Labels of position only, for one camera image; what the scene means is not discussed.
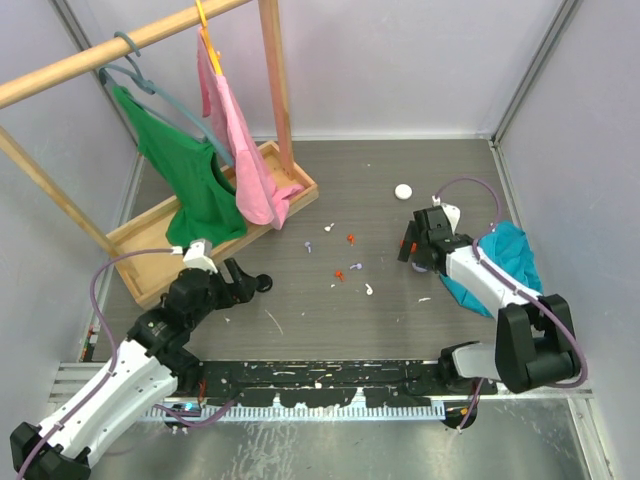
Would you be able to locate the black charging case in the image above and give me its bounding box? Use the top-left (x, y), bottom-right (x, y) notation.
top-left (256, 274), bottom-right (273, 293)

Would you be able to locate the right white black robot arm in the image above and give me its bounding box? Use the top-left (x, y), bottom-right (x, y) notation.
top-left (398, 205), bottom-right (585, 394)

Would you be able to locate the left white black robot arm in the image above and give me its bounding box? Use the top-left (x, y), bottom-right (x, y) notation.
top-left (10, 258), bottom-right (273, 479)

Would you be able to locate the white round charging case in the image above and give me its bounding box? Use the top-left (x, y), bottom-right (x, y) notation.
top-left (394, 184), bottom-right (413, 201)

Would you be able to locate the green shirt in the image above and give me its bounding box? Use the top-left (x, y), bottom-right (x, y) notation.
top-left (112, 86), bottom-right (248, 247)

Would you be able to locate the teal cloth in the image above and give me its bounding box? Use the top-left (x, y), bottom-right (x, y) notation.
top-left (440, 221), bottom-right (543, 317)

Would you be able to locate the pink cloth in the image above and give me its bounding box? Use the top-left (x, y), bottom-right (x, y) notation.
top-left (197, 34), bottom-right (304, 230)

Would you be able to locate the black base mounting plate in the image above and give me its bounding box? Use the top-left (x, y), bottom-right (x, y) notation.
top-left (177, 360), bottom-right (479, 408)

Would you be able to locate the blue-grey hanger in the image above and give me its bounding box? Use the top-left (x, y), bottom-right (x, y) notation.
top-left (96, 54), bottom-right (235, 167)

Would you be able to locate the yellow hanger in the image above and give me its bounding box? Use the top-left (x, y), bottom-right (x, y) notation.
top-left (195, 0), bottom-right (223, 75)

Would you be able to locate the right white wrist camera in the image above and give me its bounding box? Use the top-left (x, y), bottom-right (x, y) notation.
top-left (432, 196), bottom-right (461, 233)

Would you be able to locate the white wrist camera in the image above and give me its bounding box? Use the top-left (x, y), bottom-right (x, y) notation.
top-left (432, 196), bottom-right (461, 233)
top-left (183, 239), bottom-right (218, 273)

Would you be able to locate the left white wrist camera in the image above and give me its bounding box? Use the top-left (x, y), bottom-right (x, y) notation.
top-left (183, 239), bottom-right (218, 273)

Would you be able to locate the white slotted cable duct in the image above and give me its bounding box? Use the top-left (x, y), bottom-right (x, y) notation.
top-left (107, 399), bottom-right (446, 422)

